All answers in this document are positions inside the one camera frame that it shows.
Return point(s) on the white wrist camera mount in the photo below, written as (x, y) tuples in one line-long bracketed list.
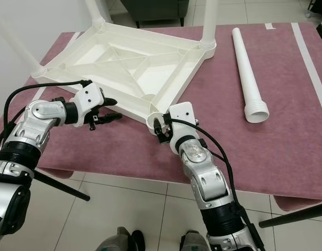
[(182, 116), (90, 99)]

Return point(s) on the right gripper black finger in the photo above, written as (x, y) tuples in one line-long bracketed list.
[(157, 127)]

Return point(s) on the clothes rack with garments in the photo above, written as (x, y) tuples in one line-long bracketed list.
[(319, 5)]

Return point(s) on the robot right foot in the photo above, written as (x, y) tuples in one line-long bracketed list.
[(193, 243)]

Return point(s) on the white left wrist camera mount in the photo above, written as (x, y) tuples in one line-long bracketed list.
[(90, 99)]

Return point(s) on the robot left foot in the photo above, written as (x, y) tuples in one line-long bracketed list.
[(119, 241)]

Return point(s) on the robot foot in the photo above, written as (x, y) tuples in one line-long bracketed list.
[(193, 243), (119, 241)]

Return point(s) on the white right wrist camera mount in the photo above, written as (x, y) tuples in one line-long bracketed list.
[(182, 116)]

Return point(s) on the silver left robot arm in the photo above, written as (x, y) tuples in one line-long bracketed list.
[(45, 115)]

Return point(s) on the black metal table frame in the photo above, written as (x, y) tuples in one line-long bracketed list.
[(71, 192)]

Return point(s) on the white plastic children table top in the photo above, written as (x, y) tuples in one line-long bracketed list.
[(129, 60)]

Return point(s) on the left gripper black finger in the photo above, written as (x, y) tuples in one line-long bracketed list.
[(109, 102), (111, 117)]

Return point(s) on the short white tape piece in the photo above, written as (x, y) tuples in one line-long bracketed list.
[(269, 26)]

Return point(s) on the dark grey armchair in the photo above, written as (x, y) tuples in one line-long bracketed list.
[(155, 10)]

